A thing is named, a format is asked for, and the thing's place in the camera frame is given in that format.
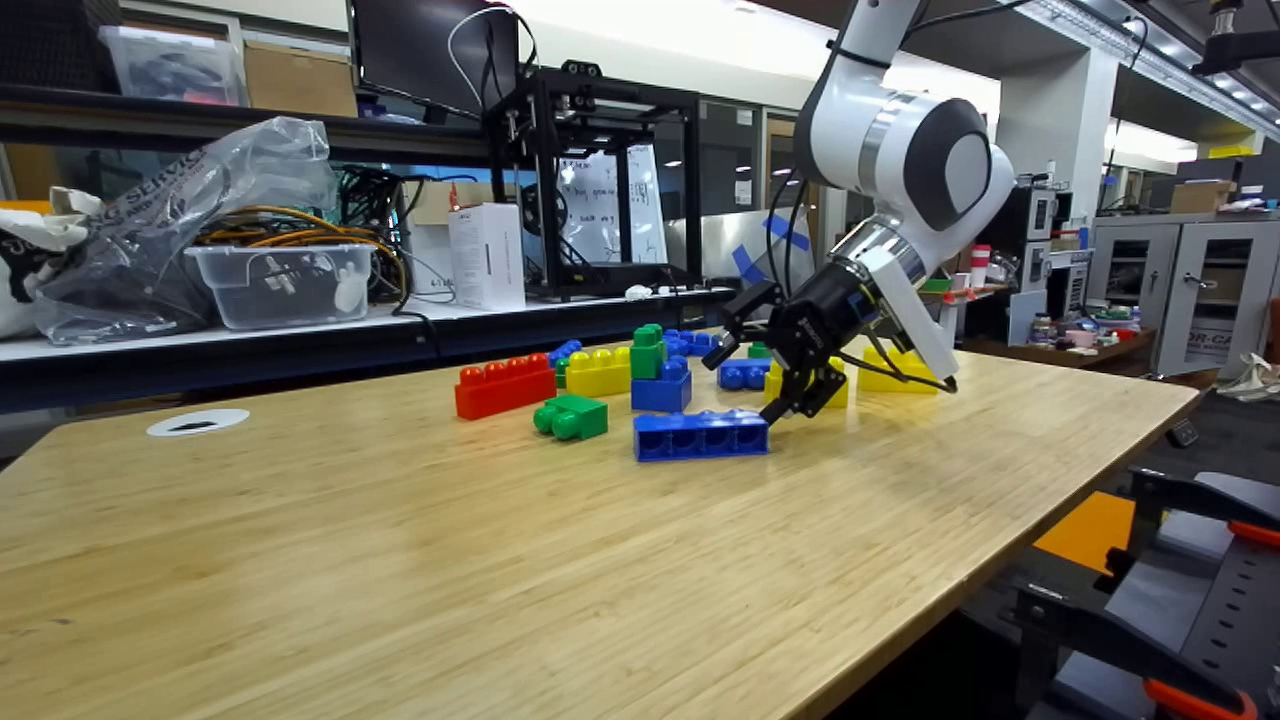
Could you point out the green building block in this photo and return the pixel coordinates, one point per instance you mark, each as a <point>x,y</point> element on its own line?
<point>758,351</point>

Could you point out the blue two-stud block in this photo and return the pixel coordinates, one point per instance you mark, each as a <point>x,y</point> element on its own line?
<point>661,389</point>

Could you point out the small green block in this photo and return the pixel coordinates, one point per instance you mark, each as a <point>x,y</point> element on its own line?
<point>572,420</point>

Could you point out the white round table grommet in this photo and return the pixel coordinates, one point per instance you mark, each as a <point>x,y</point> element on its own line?
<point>227,420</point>

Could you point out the white workbench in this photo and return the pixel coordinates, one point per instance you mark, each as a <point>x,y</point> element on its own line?
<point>335,325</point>

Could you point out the blue narrow four-stud block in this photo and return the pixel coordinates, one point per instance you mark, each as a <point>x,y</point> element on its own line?
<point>703,436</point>
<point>567,351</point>

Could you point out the orange floor mat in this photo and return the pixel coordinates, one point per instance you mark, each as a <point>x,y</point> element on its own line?
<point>1084,535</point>

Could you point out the black wall shelf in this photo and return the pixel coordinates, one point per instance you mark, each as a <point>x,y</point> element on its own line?
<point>135,120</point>

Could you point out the yellow box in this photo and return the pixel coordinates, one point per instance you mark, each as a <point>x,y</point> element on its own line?
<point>1235,144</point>

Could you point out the yellow building block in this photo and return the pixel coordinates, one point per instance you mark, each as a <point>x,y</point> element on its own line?
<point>602,375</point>

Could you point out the grey and black equipment cart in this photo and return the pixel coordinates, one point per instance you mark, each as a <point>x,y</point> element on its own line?
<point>1203,603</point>

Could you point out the red building block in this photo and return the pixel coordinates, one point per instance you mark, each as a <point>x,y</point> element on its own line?
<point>505,384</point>

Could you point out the grey cabinet with doors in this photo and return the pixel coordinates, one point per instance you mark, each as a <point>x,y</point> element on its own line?
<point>1192,300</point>

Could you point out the blue building block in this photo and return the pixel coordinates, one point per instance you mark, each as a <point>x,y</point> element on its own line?
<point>686,346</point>

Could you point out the clear plastic storage bin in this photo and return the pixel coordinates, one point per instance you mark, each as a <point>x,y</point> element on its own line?
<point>283,284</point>

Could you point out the clear plastic tub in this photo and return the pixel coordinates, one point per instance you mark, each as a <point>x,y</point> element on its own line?
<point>172,65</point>

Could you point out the clear plastic bag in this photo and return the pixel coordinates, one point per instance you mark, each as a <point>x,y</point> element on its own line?
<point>160,215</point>

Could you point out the green two-stud block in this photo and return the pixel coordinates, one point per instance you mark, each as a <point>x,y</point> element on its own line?
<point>649,351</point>

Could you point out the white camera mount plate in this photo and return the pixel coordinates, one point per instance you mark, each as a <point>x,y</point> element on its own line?
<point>923,322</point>

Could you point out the black monitor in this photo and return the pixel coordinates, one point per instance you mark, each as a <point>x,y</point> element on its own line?
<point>420,55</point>

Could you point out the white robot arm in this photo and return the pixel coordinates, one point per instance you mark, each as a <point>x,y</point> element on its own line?
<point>923,144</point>

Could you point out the blue wide eight-stud block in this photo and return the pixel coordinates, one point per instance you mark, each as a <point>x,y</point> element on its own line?
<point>741,379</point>

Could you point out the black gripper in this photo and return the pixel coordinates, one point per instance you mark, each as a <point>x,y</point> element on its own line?
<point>831,319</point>

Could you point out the blue tape strip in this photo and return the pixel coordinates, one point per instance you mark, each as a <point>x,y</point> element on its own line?
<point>785,235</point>
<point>750,267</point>

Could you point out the brown cardboard box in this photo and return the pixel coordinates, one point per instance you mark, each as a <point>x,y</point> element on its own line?
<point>1203,196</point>
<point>301,82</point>

